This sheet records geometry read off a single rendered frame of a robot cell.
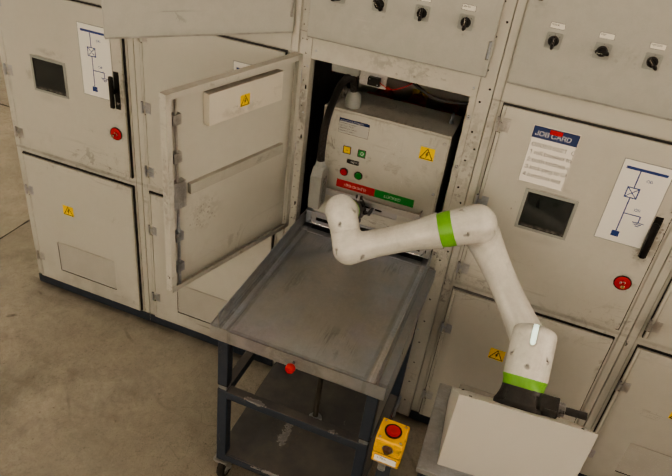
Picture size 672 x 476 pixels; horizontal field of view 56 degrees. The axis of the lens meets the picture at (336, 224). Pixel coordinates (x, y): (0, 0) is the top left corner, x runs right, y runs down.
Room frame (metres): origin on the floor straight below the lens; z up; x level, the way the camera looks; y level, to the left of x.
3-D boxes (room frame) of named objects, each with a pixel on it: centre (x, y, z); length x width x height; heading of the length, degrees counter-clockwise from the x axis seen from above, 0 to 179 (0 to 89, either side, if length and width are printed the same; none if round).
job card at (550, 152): (1.94, -0.67, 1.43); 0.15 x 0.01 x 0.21; 73
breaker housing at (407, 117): (2.41, -0.21, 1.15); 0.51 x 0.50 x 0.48; 163
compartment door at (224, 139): (1.98, 0.39, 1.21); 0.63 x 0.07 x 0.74; 147
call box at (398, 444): (1.18, -0.24, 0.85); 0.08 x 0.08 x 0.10; 73
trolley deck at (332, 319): (1.80, -0.02, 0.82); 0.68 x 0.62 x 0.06; 163
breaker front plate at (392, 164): (2.16, -0.13, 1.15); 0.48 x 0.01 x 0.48; 73
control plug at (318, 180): (2.16, 0.09, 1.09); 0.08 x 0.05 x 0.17; 163
